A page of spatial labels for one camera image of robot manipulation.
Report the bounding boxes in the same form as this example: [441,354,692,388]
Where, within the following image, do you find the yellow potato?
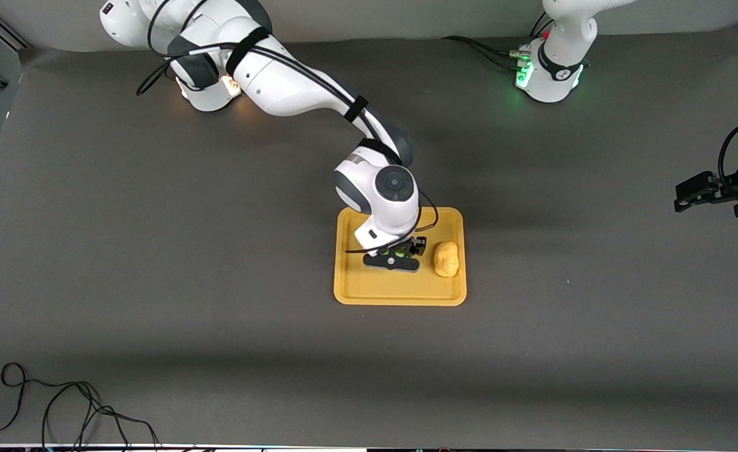
[433,240,460,279]

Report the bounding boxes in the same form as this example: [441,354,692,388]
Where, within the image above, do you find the yellow plastic tray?
[333,206,467,306]

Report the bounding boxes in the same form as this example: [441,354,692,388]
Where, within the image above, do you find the dark grey table cover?
[0,22,738,449]

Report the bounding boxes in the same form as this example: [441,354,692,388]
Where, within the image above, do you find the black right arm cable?
[135,0,440,255]

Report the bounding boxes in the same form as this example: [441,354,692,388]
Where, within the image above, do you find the black left base cables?
[440,35,531,71]

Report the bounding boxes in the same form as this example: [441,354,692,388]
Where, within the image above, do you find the loose thin black cable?
[0,362,160,450]

